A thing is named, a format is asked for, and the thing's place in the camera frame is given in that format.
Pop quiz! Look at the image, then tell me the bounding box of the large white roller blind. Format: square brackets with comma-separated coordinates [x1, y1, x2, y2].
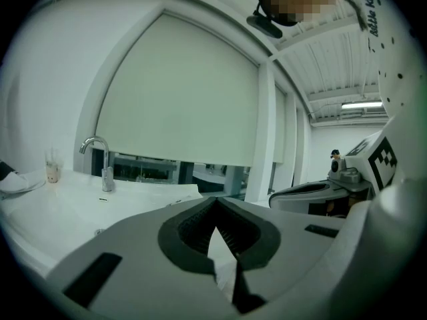
[95, 11, 260, 168]

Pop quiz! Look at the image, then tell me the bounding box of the narrow white roller blind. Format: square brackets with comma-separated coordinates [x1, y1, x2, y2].
[272, 85, 287, 165]

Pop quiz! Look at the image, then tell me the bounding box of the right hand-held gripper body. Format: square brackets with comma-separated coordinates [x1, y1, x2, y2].
[326, 130, 400, 215]

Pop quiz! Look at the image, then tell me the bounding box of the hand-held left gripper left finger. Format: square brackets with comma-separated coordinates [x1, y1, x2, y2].
[45, 196, 242, 320]

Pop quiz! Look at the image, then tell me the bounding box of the clear plastic drink cup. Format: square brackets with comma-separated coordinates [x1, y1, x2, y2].
[44, 147, 65, 184]

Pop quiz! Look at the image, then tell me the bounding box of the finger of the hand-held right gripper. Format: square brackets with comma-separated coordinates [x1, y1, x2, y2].
[268, 179, 372, 217]

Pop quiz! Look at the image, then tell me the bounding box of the white sink basin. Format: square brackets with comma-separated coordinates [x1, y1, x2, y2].
[0, 167, 204, 279]

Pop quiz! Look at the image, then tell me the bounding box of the white plate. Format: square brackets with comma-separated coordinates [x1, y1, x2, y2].
[0, 175, 47, 193]

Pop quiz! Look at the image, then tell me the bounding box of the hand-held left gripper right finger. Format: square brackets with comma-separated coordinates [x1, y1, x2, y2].
[216, 196, 348, 315]

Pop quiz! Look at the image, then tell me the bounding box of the chrome faucet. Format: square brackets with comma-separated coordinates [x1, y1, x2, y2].
[79, 135, 116, 193]

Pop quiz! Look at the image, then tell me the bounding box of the black head-worn camera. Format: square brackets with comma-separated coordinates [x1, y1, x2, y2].
[246, 0, 301, 40]

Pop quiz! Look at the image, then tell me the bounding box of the black and white packet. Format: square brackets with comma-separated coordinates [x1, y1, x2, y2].
[0, 159, 29, 193]

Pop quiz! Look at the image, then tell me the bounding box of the window glass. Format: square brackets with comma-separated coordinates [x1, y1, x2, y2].
[90, 147, 252, 200]

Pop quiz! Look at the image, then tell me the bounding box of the ceiling tube light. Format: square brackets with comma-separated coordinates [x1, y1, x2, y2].
[340, 101, 383, 110]

